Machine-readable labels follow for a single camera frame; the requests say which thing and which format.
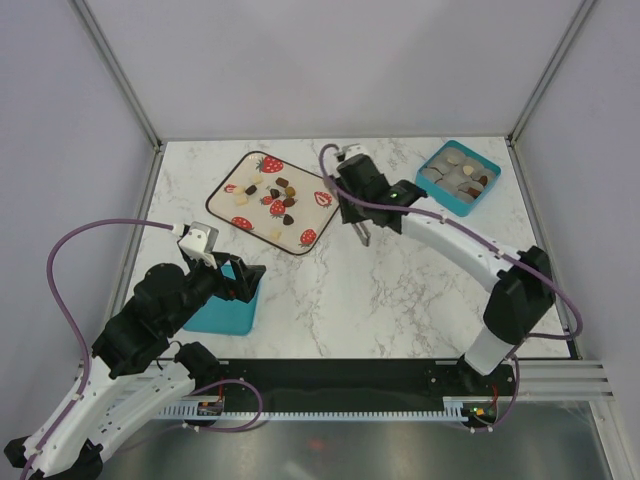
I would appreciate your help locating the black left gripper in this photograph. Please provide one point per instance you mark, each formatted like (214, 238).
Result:
(248, 277)

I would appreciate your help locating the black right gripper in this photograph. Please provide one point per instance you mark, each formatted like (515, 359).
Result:
(349, 216)

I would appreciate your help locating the metal serving tongs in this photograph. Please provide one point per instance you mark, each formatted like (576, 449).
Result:
(362, 232)

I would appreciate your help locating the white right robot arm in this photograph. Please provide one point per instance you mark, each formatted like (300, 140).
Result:
(517, 281)

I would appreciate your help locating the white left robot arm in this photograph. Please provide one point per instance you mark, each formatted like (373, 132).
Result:
(94, 422)

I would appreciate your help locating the teal chocolate box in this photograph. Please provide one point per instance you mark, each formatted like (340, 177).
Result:
(447, 184)

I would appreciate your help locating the teal box lid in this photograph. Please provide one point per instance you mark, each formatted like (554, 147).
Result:
(222, 317)

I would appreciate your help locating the strawberry print tray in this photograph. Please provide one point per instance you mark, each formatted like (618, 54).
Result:
(312, 212)

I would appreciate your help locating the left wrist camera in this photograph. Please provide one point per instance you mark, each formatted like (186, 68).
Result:
(197, 243)

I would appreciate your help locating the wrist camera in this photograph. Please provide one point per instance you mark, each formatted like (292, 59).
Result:
(197, 243)
(350, 151)

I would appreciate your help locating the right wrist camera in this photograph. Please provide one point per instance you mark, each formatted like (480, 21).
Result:
(350, 151)

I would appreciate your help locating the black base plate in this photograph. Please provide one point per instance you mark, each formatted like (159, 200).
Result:
(314, 386)

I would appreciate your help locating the aluminium frame rail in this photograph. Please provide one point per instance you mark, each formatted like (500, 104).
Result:
(537, 381)

